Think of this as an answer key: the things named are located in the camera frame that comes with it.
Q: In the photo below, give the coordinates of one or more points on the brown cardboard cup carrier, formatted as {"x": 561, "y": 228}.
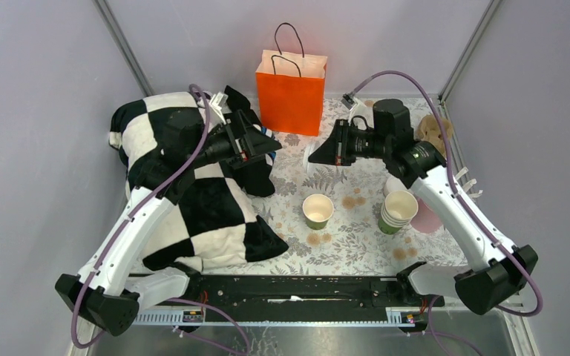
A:
{"x": 428, "y": 130}

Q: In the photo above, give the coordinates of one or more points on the blue white striped cloth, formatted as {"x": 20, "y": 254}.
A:
{"x": 270, "y": 157}

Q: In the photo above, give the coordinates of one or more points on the white plastic cup lid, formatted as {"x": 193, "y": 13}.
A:
{"x": 309, "y": 167}

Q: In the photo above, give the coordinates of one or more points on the orange paper bag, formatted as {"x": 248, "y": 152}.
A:
{"x": 291, "y": 90}

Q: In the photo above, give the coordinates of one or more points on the floral table mat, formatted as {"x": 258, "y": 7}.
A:
{"x": 351, "y": 243}

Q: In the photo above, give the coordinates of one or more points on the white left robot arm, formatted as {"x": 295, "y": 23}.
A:
{"x": 101, "y": 292}

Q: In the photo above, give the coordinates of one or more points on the pink cup of stirrers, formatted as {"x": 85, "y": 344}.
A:
{"x": 427, "y": 222}

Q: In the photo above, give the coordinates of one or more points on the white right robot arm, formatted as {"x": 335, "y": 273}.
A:
{"x": 497, "y": 267}

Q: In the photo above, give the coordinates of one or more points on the green paper coffee cup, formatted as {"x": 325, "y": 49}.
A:
{"x": 317, "y": 209}

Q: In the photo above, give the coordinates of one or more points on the stack of green paper cups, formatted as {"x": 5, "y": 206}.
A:
{"x": 397, "y": 211}

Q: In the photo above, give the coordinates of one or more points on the black white checkered blanket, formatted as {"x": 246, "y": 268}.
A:
{"x": 213, "y": 224}

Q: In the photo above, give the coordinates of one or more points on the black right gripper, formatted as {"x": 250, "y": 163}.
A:
{"x": 335, "y": 150}

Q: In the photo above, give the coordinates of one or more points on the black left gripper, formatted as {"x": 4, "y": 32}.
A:
{"x": 250, "y": 144}

